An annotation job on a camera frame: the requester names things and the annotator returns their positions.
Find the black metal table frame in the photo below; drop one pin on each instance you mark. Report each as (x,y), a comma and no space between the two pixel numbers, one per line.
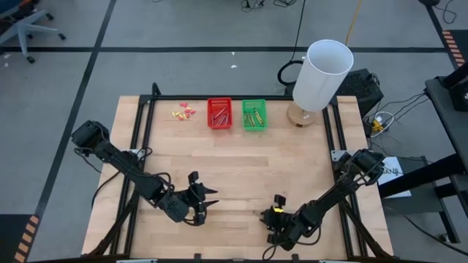
(234,97)

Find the grey office chair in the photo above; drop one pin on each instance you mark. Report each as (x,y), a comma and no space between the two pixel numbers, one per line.
(22,26)

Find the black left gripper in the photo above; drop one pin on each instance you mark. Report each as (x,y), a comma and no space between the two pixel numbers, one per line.
(179,206)

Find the black side desk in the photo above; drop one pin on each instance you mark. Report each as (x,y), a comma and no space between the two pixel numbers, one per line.
(449,128)

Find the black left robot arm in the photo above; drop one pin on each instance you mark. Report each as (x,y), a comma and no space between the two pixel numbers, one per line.
(124,164)

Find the orange striped black floor mat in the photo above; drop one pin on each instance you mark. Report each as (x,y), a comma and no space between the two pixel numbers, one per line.
(27,237)
(453,47)

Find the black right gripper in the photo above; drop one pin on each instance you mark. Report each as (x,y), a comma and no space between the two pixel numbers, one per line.
(289,228)

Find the yellow tape tag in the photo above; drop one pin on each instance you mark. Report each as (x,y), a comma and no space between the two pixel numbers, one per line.
(278,210)

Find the white printed paper sheet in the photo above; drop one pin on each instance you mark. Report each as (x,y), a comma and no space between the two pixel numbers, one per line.
(398,184)

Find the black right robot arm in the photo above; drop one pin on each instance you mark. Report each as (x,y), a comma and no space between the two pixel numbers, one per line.
(329,197)

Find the red plastic basket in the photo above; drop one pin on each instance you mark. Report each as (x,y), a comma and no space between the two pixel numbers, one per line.
(208,109)

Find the black mesh computer case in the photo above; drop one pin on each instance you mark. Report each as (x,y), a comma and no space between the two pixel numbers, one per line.
(360,87)

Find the white shade wooden base lamp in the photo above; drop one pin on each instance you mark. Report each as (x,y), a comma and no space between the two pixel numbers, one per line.
(321,73)

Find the green plastic basket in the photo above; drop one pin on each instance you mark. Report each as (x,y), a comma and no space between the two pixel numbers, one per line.
(256,128)

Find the red Crayola crayon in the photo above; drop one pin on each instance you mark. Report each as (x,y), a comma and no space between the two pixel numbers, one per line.
(226,119)
(223,121)
(221,113)
(212,119)
(219,121)

